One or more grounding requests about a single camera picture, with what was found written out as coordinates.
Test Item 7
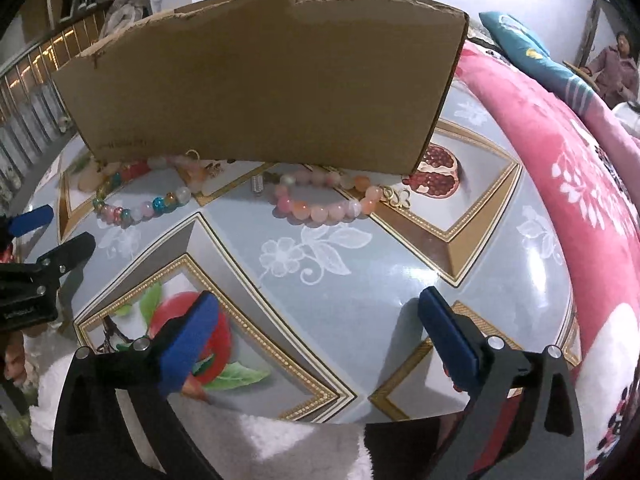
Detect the multicoloured bead bracelet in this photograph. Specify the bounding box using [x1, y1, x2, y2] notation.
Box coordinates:
[92, 159, 193, 228]

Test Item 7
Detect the white fleece clothing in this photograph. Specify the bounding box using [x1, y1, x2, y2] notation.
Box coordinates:
[27, 350, 371, 480]

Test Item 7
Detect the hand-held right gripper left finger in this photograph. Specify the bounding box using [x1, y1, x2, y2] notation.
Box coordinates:
[52, 290, 221, 480]

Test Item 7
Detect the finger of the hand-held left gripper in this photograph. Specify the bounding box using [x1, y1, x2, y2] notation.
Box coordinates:
[0, 205, 55, 241]
[0, 232, 97, 302]

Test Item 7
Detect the brown cardboard box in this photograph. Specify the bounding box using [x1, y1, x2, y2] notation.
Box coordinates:
[50, 0, 471, 175]

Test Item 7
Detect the pink floral blanket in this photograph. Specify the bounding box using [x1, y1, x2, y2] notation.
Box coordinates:
[455, 40, 640, 471]

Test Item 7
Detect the person's left hand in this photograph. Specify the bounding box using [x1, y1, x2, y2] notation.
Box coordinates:
[0, 332, 28, 386]

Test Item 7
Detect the teal printed pillow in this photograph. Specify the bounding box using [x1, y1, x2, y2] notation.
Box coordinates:
[479, 11, 601, 106]

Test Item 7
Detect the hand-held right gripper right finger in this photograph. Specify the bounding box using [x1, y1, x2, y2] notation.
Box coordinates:
[417, 286, 586, 480]

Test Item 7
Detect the pink orange bead bracelet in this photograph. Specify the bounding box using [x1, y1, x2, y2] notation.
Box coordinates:
[270, 169, 386, 225]

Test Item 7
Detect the small dark metal ornament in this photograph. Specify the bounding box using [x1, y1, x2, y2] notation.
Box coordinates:
[97, 315, 131, 353]

